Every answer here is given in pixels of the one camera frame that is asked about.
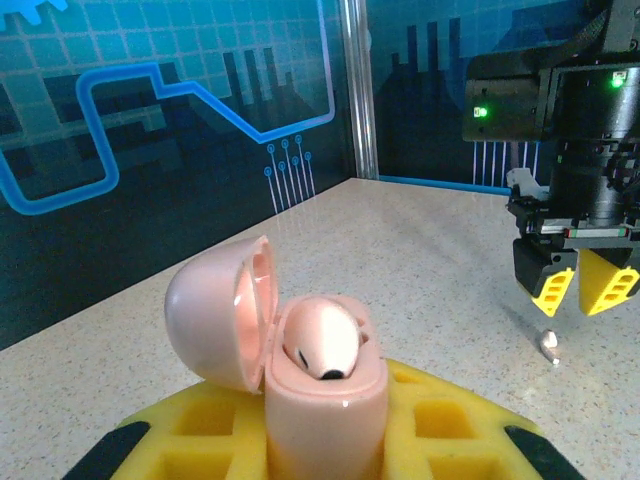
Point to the aluminium frame post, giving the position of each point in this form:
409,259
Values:
360,100

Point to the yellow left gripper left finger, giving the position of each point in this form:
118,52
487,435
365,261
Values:
160,420

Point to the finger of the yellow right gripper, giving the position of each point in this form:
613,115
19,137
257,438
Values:
550,290
600,285

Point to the pink earbud charging case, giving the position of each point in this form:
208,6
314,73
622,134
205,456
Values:
325,435

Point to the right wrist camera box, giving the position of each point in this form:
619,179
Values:
522,180

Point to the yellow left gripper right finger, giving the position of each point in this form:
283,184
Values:
490,435

